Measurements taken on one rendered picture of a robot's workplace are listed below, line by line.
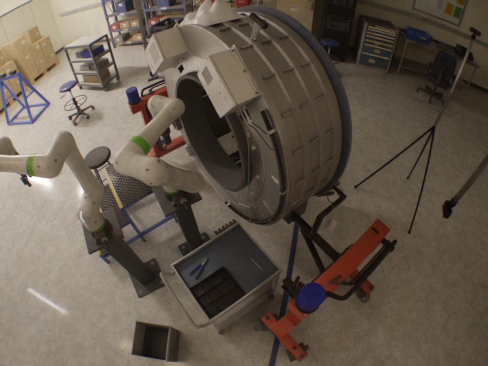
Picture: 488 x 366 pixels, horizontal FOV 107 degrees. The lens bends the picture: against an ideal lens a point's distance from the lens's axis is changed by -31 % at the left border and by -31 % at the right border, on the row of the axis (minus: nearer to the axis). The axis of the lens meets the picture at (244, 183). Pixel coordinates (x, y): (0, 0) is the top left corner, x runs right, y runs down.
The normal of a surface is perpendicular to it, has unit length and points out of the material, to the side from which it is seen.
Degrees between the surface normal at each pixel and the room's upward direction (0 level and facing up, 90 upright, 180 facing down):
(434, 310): 0
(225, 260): 0
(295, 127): 59
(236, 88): 43
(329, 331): 0
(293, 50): 29
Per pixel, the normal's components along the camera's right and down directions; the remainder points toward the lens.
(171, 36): 0.49, 0.14
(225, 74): 0.40, -0.05
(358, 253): -0.02, -0.63
